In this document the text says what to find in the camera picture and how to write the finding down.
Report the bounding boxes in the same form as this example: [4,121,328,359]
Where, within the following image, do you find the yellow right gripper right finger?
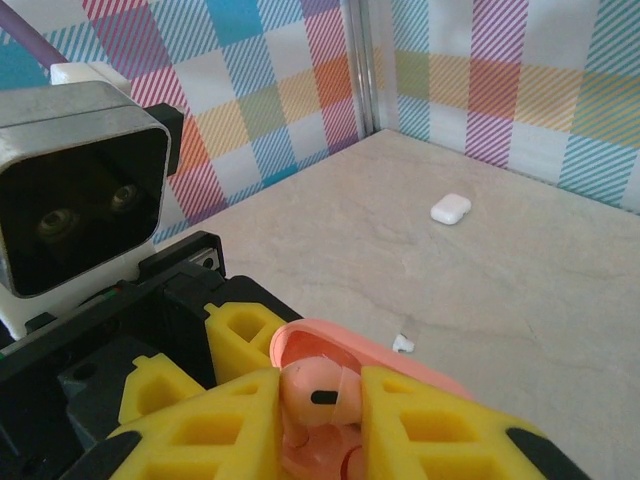
[360,364,594,480]

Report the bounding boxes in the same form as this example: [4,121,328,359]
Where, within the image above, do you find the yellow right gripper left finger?
[59,368,284,480]

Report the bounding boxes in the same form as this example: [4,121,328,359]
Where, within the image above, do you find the pink wireless earbud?
[278,355,365,449]

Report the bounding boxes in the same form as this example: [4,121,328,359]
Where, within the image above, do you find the pink earbud charging case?
[269,317,479,480]

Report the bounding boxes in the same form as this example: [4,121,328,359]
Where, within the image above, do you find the white earbud charging case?
[429,192,473,226]

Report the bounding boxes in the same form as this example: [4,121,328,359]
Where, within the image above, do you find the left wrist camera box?
[0,82,174,300]

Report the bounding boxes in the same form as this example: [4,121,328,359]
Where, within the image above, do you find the aluminium frame post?
[348,0,384,139]

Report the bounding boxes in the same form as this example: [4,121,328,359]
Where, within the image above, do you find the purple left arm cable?
[0,0,69,67]

